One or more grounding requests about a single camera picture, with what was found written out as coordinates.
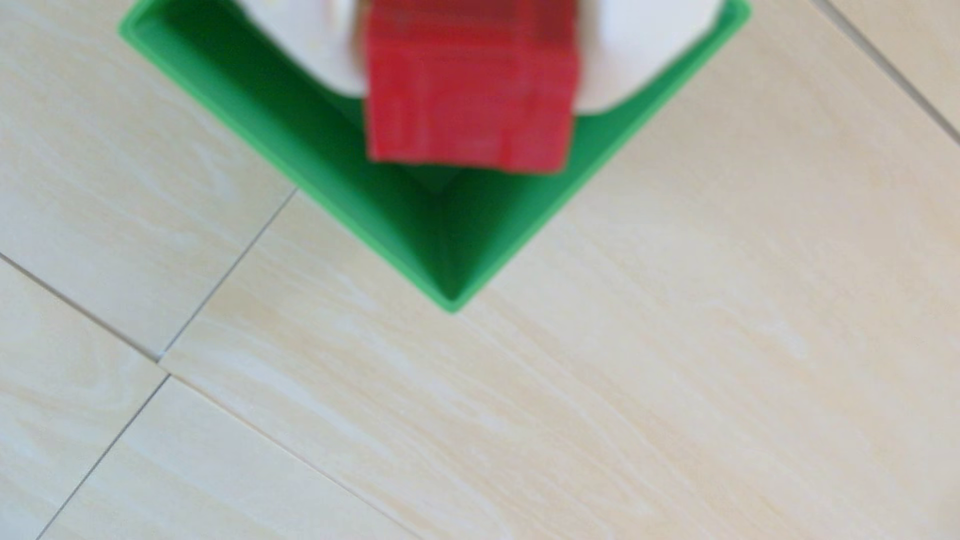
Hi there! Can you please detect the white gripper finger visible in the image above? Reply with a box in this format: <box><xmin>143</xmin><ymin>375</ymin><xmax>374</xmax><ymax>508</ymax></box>
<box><xmin>240</xmin><ymin>0</ymin><xmax>369</xmax><ymax>99</ymax></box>
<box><xmin>573</xmin><ymin>0</ymin><xmax>725</xmax><ymax>115</ymax></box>

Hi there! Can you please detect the green box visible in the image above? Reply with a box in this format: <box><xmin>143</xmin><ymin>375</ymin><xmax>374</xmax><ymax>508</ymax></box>
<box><xmin>118</xmin><ymin>0</ymin><xmax>753</xmax><ymax>315</ymax></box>

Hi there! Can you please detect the red block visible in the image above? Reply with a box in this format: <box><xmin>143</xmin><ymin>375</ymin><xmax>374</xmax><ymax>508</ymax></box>
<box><xmin>363</xmin><ymin>0</ymin><xmax>582</xmax><ymax>175</ymax></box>

